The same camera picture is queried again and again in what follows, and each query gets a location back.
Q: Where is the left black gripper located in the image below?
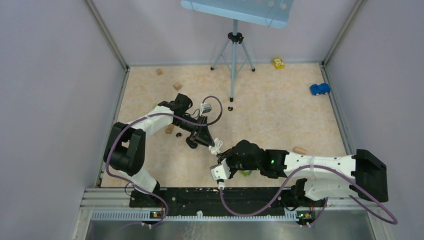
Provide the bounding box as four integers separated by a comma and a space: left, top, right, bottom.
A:
173, 114, 215, 148

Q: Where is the white earbud charging case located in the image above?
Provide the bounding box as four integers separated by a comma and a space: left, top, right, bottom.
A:
208, 138, 223, 156

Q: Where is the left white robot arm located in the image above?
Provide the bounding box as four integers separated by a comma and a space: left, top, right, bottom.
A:
103, 93, 216, 207

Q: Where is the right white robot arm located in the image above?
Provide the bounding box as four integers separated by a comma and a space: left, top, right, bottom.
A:
210, 140, 389, 206

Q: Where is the black earbud charging case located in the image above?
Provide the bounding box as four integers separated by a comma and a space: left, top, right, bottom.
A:
185, 137, 198, 149

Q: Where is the green owl number block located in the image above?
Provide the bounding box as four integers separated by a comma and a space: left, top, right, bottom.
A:
239, 170, 252, 177

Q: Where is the wooden arch block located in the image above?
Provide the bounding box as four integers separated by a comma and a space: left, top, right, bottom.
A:
165, 124, 175, 135

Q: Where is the wooden cylinder block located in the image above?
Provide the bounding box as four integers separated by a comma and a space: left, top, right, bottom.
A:
293, 146, 308, 155

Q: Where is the wooden cube block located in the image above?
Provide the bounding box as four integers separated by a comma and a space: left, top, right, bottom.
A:
173, 82, 182, 91

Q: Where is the small wooden cube far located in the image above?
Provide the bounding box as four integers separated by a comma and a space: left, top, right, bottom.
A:
156, 68, 163, 76

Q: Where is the light blue tripod stand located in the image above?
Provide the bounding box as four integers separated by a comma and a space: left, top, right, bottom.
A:
210, 19, 256, 103

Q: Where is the blue toy car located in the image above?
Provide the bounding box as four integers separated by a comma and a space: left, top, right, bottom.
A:
309, 82, 331, 96

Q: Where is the light blue perforated board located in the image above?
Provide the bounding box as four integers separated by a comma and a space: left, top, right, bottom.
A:
181, 0, 294, 29

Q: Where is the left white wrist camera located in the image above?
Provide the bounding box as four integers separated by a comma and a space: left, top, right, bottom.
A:
199, 103, 212, 116

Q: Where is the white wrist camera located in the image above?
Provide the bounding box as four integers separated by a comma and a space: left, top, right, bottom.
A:
199, 103, 212, 116
210, 158, 231, 190

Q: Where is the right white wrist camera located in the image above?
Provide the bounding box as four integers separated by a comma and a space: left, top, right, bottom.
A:
210, 158, 231, 190

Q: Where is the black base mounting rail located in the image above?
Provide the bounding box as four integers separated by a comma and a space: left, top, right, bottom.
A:
129, 187, 325, 217

